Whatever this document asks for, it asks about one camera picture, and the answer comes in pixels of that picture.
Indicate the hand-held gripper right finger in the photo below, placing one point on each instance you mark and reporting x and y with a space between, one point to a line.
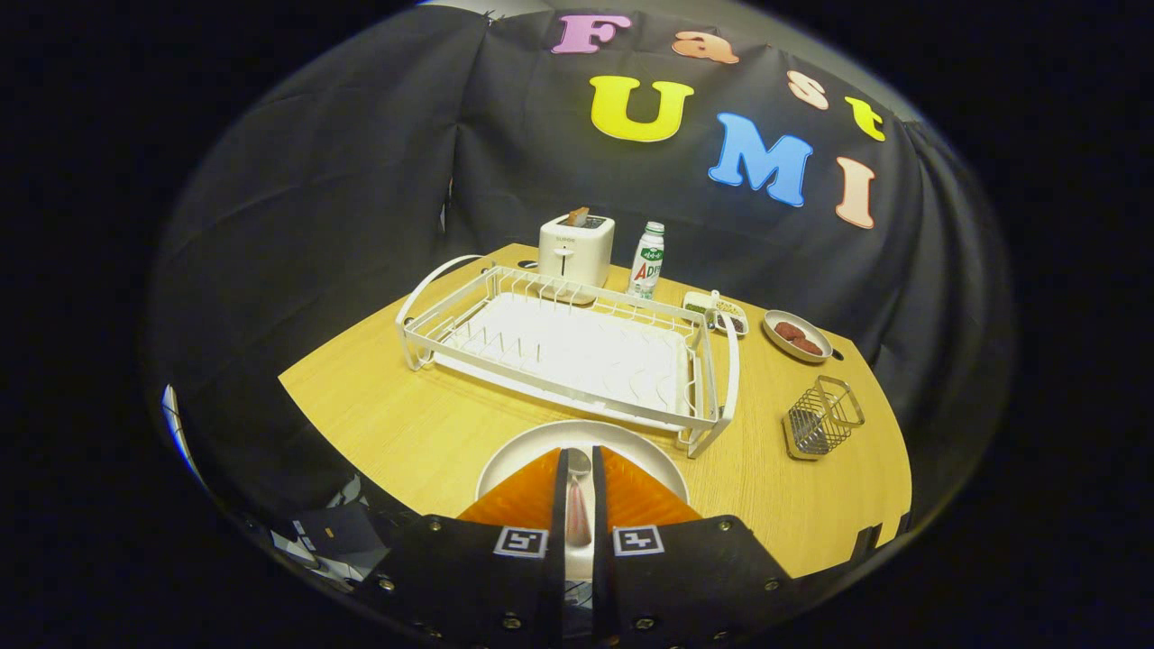
676 577

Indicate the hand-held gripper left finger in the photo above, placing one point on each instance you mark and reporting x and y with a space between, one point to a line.
469 577

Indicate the cream round plate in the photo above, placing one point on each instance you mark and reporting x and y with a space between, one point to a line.
541 442

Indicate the grey plate with meat patties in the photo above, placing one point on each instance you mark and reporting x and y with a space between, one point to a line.
773 344

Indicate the white divided dish with beans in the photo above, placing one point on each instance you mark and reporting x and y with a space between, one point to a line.
696 301

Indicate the red meat patty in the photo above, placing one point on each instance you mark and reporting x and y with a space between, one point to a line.
789 330
807 346

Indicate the white bottle green label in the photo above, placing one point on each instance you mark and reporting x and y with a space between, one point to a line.
645 266

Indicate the white toaster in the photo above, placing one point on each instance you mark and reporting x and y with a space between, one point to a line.
577 257

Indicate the brown bread slice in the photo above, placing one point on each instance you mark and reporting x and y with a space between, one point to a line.
578 216

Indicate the black backdrop cloth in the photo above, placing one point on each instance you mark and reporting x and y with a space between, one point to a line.
315 180

